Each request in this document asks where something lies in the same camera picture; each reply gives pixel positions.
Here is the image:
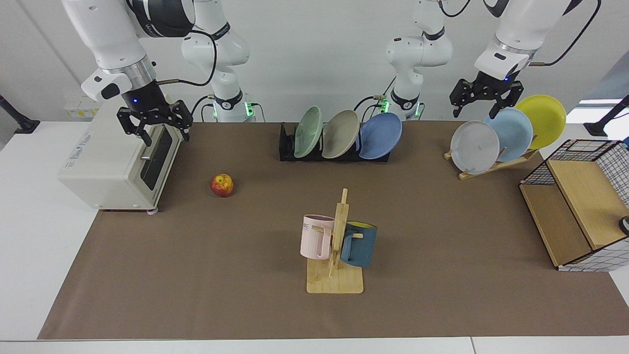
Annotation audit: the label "red yellow apple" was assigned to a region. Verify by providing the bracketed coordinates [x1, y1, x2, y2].
[210, 174, 234, 198]

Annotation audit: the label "periwinkle blue plate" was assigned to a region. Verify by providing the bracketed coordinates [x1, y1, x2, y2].
[358, 112, 403, 160]

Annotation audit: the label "light blue plate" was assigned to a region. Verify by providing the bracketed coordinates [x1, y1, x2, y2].
[484, 107, 534, 163]

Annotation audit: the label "grey plate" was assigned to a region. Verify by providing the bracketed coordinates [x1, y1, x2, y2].
[450, 120, 500, 175]

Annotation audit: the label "yellow plate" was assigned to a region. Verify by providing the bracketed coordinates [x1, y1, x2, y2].
[515, 94, 567, 150]

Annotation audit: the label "wooden plate rack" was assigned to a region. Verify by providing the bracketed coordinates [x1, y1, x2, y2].
[444, 135, 541, 180]

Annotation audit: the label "black dish rack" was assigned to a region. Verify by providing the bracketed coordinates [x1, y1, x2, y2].
[279, 123, 391, 163]

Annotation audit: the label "beige plate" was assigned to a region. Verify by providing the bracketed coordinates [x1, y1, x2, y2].
[322, 110, 361, 159]

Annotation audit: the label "pale green plate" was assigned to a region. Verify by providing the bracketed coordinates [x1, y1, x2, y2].
[293, 106, 324, 159]

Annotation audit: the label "pale toaster oven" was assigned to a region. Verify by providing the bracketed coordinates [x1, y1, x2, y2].
[58, 93, 185, 215]

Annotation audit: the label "black stand foot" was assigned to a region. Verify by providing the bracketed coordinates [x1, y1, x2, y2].
[0, 95, 41, 134]
[584, 95, 629, 137]

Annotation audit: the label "brown table cloth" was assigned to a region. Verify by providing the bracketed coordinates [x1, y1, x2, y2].
[37, 120, 629, 341]

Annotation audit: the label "dark teal mug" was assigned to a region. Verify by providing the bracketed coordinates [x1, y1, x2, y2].
[340, 221, 378, 268]

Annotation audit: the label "pink mug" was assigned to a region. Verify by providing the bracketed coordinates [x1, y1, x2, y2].
[300, 214, 336, 260]

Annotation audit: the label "wooden cup stand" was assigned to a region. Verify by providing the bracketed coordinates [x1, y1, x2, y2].
[307, 188, 364, 295]

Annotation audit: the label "white wall socket boxes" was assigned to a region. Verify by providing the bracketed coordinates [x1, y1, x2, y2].
[64, 95, 106, 119]

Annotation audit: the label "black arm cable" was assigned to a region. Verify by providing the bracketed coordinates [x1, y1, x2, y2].
[528, 0, 602, 67]
[157, 29, 218, 88]

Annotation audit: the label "wire basket with wooden floor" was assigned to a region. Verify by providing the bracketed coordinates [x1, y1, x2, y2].
[519, 139, 629, 272]

